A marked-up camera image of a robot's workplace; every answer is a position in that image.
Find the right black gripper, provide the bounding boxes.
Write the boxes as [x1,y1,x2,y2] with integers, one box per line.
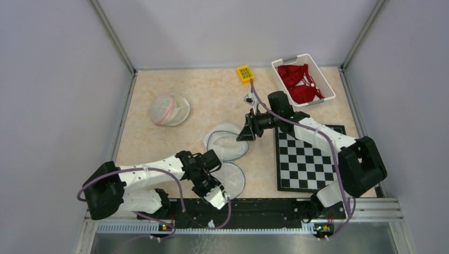
[237,108,281,142]

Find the red satin bra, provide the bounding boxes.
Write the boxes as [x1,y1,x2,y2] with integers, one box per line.
[277,64,325,104]

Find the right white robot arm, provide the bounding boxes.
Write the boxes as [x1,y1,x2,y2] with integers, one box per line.
[237,91,388,218]

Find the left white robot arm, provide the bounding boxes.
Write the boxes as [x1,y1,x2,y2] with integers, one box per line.
[77,150,230,220]

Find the yellow toy block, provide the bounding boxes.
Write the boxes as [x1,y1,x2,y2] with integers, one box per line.
[237,65,255,85]

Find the black white checkerboard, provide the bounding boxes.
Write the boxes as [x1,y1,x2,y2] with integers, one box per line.
[274,129,337,193]

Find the white plastic basket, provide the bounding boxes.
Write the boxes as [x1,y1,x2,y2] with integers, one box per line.
[271,53,336,110]

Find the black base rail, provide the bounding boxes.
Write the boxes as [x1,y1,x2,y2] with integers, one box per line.
[150,198,346,230]

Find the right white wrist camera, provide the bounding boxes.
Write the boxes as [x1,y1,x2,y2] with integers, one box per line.
[244,93,256,106]

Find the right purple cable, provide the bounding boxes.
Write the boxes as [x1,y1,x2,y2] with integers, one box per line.
[249,79,357,241]

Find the white toothed cable strip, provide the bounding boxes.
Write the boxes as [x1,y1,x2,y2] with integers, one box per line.
[96,221,317,235]

